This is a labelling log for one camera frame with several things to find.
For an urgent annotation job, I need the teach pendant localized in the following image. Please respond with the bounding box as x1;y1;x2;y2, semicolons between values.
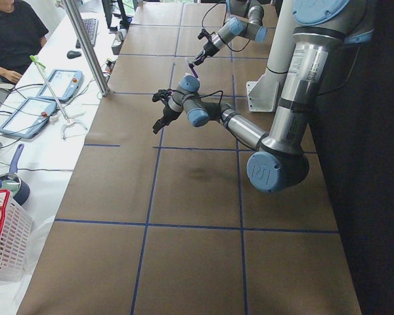
0;97;56;139
48;69;83;103

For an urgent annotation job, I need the metal reacher grabber tool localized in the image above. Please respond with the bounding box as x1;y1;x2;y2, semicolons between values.
30;55;87;140

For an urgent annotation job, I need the black keyboard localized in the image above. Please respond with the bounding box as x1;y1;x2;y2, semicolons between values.
82;18;99;47

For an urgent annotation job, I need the black computer mouse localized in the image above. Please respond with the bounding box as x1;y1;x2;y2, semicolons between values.
66;51;81;60

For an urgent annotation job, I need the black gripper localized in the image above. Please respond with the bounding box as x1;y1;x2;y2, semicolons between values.
190;41;220;66
152;106;181;134

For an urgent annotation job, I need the black monitor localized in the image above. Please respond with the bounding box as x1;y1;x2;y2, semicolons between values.
101;0;133;33

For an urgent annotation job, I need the red white plastic basket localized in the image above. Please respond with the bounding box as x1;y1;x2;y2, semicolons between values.
0;190;32;285

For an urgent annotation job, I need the purple marker pen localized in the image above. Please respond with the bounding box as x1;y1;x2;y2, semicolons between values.
186;59;199;79

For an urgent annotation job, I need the blue saucepan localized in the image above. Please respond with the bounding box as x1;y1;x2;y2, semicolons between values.
0;143;30;205

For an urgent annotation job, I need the near teach pendant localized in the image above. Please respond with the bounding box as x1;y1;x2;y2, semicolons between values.
0;97;56;139

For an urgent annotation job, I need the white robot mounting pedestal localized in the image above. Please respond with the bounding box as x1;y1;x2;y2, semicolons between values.
247;0;296;112

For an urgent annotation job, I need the aluminium frame post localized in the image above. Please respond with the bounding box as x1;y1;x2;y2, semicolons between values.
62;0;110;97

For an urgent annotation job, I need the far teach pendant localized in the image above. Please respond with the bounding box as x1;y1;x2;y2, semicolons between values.
48;69;83;103

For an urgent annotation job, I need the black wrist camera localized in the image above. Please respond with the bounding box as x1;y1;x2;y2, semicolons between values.
198;28;216;42
152;89;173;104

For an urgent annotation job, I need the person in black shirt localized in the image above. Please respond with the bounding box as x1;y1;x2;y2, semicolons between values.
0;1;49;84

